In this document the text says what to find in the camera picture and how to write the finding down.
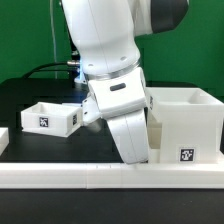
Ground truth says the white drawer cabinet frame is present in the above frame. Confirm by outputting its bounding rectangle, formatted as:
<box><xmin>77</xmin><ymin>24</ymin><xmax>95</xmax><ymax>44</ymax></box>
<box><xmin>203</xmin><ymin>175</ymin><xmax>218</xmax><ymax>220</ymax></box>
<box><xmin>146</xmin><ymin>87</ymin><xmax>224</xmax><ymax>164</ymax></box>

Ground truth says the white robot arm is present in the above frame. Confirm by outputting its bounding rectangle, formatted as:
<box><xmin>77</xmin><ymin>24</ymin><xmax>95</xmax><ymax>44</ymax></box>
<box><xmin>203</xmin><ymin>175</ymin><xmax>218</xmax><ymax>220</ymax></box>
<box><xmin>62</xmin><ymin>0</ymin><xmax>189</xmax><ymax>164</ymax></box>

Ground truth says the white obstacle fence wall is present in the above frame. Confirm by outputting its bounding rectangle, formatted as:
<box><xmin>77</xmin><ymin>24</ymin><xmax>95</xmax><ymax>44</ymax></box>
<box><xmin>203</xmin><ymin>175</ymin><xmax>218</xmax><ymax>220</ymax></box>
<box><xmin>0</xmin><ymin>163</ymin><xmax>224</xmax><ymax>189</ymax></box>

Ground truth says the white drawer box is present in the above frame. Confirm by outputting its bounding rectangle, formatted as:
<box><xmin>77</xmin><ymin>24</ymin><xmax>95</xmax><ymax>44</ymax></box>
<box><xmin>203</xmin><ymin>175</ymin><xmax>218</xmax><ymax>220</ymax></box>
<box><xmin>21</xmin><ymin>102</ymin><xmax>83</xmax><ymax>137</ymax></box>
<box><xmin>147</xmin><ymin>121</ymin><xmax>162</xmax><ymax>163</ymax></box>

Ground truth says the black cable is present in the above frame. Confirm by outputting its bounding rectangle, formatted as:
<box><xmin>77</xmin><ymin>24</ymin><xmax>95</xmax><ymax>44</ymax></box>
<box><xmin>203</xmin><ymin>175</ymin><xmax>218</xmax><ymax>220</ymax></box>
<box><xmin>21</xmin><ymin>61</ymin><xmax>81</xmax><ymax>80</ymax></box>

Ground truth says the white drawer box front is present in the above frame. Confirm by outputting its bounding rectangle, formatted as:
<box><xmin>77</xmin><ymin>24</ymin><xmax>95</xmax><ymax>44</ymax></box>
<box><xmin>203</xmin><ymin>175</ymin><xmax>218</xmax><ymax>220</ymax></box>
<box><xmin>147</xmin><ymin>121</ymin><xmax>162</xmax><ymax>163</ymax></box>

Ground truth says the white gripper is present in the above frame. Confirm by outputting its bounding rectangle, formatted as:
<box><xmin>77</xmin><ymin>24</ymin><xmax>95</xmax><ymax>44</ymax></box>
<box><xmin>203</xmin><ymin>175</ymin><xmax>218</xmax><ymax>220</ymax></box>
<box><xmin>107</xmin><ymin>109</ymin><xmax>149</xmax><ymax>164</ymax></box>

